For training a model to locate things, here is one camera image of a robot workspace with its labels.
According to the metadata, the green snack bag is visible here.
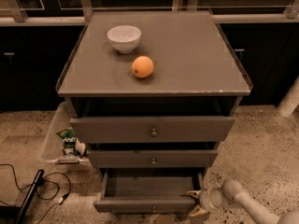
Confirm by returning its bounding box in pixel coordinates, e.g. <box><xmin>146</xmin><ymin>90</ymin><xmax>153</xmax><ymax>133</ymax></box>
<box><xmin>56</xmin><ymin>127</ymin><xmax>77</xmax><ymax>155</ymax></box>

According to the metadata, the grey middle drawer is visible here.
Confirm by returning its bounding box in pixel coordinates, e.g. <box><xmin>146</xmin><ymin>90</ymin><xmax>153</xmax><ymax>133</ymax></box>
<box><xmin>88</xmin><ymin>150</ymin><xmax>218</xmax><ymax>168</ymax></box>

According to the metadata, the orange fruit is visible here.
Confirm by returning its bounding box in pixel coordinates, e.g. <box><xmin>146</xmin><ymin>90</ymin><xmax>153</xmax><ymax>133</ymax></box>
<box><xmin>132</xmin><ymin>56</ymin><xmax>154</xmax><ymax>78</ymax></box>

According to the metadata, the metal railing frame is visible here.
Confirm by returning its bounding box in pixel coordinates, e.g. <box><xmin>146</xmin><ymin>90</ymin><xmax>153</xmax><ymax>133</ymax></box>
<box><xmin>1</xmin><ymin>0</ymin><xmax>299</xmax><ymax>26</ymax></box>

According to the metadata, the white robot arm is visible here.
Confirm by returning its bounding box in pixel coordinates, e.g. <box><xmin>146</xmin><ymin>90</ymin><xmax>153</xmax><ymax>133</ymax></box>
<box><xmin>186</xmin><ymin>179</ymin><xmax>299</xmax><ymax>224</ymax></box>

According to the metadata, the grey bottom drawer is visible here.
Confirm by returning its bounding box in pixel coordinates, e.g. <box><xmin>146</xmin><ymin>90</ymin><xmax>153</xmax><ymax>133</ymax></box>
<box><xmin>93</xmin><ymin>168</ymin><xmax>203</xmax><ymax>214</ymax></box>

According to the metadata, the grey top drawer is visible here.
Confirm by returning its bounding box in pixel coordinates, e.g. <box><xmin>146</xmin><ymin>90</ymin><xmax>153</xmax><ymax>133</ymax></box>
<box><xmin>70</xmin><ymin>116</ymin><xmax>234</xmax><ymax>143</ymax></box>

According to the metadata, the grey drawer cabinet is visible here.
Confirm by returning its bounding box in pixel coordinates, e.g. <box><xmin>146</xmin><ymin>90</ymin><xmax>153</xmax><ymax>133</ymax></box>
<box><xmin>55</xmin><ymin>10</ymin><xmax>254</xmax><ymax>173</ymax></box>

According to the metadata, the black bar stand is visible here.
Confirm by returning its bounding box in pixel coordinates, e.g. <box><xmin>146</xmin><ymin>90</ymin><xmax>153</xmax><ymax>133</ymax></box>
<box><xmin>13</xmin><ymin>169</ymin><xmax>44</xmax><ymax>224</ymax></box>

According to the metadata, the white post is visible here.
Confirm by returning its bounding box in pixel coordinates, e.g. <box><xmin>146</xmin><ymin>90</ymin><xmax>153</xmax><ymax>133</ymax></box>
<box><xmin>277</xmin><ymin>77</ymin><xmax>299</xmax><ymax>118</ymax></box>

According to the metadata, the clear plastic bin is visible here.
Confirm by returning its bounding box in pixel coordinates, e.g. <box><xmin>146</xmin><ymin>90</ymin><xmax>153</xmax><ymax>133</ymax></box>
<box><xmin>40</xmin><ymin>102</ymin><xmax>91</xmax><ymax>170</ymax></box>

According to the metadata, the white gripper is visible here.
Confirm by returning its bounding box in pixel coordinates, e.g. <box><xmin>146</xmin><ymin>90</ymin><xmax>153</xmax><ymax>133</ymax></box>
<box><xmin>186</xmin><ymin>188</ymin><xmax>225</xmax><ymax>217</ymax></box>

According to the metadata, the white ceramic bowl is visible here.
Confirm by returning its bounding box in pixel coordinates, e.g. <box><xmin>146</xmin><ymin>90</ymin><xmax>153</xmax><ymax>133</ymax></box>
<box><xmin>107</xmin><ymin>25</ymin><xmax>142</xmax><ymax>54</ymax></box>

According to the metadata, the black cable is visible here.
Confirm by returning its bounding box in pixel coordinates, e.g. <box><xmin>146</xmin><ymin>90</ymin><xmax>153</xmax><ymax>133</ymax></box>
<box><xmin>0</xmin><ymin>163</ymin><xmax>73</xmax><ymax>224</ymax></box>

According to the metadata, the grey drawer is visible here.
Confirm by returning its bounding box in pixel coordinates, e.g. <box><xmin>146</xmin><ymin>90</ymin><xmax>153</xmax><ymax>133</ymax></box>
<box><xmin>93</xmin><ymin>168</ymin><xmax>203</xmax><ymax>214</ymax></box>
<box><xmin>70</xmin><ymin>116</ymin><xmax>234</xmax><ymax>143</ymax></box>
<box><xmin>88</xmin><ymin>150</ymin><xmax>218</xmax><ymax>168</ymax></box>

